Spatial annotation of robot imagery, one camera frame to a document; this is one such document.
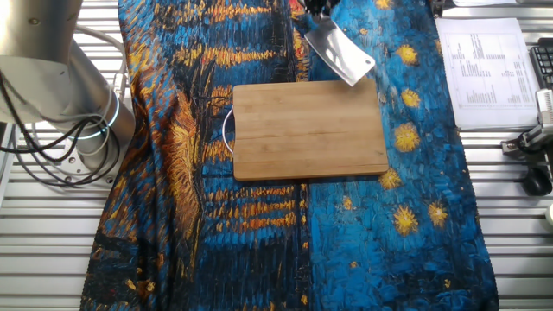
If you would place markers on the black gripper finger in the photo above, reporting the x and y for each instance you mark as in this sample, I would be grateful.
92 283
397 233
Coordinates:
309 6
329 5

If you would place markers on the steel cleaver knife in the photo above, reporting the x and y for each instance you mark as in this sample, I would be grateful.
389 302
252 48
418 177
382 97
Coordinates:
341 52

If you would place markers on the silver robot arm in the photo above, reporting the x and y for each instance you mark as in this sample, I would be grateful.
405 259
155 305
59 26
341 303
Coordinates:
43 65

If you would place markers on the bamboo cutting board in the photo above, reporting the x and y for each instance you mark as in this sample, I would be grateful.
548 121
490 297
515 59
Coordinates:
309 129

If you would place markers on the printed paper sheet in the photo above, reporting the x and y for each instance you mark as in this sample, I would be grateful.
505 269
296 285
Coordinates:
488 73

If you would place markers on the black keyboard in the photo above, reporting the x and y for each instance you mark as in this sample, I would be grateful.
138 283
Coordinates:
543 62

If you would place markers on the starry night painting tablecloth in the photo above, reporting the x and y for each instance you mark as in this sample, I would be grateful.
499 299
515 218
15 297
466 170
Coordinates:
259 242

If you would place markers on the black computer mouse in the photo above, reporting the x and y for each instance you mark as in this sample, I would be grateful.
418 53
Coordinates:
536 182

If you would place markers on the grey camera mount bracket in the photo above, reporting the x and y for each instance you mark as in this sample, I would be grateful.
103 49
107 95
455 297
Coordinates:
529 140

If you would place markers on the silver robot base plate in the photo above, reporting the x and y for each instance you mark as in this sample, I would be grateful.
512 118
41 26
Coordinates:
71 166

